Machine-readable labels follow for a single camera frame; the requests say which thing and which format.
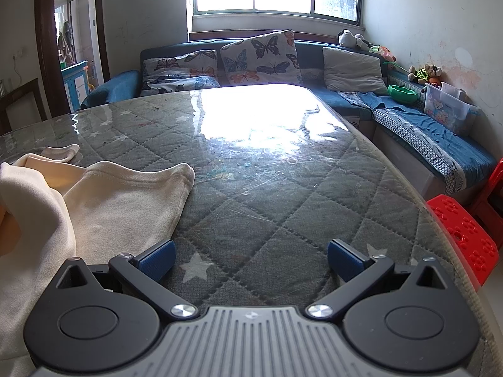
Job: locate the red perforated plastic stool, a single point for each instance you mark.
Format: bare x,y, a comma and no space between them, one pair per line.
459,231

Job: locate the brown and black plush toy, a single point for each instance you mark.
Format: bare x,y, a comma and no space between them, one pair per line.
434,72

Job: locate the small brown plush toy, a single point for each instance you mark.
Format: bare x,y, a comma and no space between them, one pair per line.
412,72

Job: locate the cream garment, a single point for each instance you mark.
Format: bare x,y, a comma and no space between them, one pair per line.
118,204

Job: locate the clear plastic storage box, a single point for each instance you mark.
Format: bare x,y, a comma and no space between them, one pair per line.
448,110

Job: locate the upright butterfly print pillow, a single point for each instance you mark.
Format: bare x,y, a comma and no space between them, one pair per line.
259,57

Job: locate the pink and green toy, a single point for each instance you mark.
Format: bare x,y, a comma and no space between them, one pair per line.
383,53

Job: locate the blue cabinet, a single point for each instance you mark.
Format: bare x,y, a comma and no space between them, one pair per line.
74,82

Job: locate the green bowl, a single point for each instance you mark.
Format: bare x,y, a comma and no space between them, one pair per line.
402,93

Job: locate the white plush toy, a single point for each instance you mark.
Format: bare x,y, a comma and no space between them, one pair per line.
349,39

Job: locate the grey pillow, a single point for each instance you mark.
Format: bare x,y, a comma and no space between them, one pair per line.
353,70

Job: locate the grey patterned sofa cover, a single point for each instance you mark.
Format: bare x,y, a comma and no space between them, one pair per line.
416,137

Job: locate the green plush toy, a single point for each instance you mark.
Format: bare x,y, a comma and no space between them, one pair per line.
423,74

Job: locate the blue corner sofa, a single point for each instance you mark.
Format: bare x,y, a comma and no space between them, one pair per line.
346,100

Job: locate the flat butterfly print pillow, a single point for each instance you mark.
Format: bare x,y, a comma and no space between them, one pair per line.
177,72

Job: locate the dark wooden chair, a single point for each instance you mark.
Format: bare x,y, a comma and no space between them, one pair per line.
19,102

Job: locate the hanging clothes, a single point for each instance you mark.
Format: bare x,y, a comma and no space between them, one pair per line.
66,41

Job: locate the blue throw cloth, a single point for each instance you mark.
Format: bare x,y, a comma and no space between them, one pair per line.
440,133

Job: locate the colourful toy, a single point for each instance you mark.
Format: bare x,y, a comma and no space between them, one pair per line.
93,74

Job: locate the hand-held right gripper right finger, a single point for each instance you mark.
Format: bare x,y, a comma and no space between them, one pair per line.
344,261

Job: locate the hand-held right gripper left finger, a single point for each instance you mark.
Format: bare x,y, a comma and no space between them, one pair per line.
157,261

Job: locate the dark wooden door frame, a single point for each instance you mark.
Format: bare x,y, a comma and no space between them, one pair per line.
43,47

